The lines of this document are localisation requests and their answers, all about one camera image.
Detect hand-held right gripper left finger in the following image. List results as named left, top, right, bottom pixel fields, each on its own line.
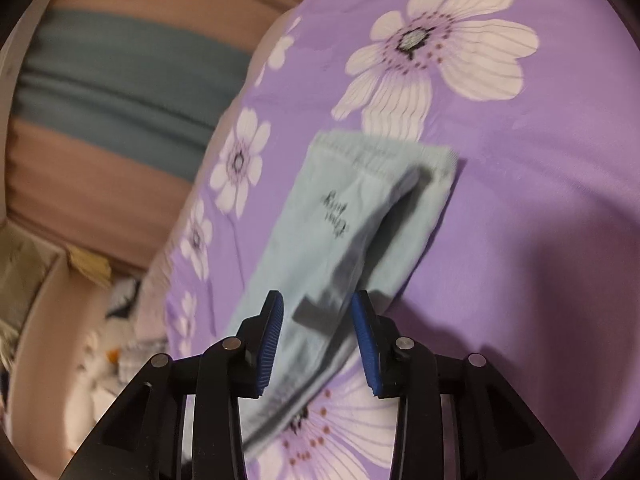
left=59, top=290, right=286, bottom=480

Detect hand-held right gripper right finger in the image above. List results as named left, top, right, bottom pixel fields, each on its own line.
left=350, top=290, right=581, bottom=480

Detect light blue denim pants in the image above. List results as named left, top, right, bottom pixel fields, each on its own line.
left=222, top=130, right=458, bottom=461

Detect white cloth pile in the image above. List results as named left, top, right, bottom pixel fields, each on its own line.
left=75, top=277, right=168, bottom=411

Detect yellow cloth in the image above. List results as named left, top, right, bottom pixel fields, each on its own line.
left=67, top=246, right=113, bottom=288

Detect beige curtain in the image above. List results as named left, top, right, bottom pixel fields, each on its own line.
left=5, top=0, right=361, bottom=276

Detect purple floral bedsheet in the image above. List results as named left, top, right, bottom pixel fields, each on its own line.
left=162, top=0, right=638, bottom=480

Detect beige storage box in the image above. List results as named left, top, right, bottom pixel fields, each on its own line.
left=0, top=225, right=71, bottom=366

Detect teal curtain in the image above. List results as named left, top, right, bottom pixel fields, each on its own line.
left=10, top=7, right=251, bottom=183

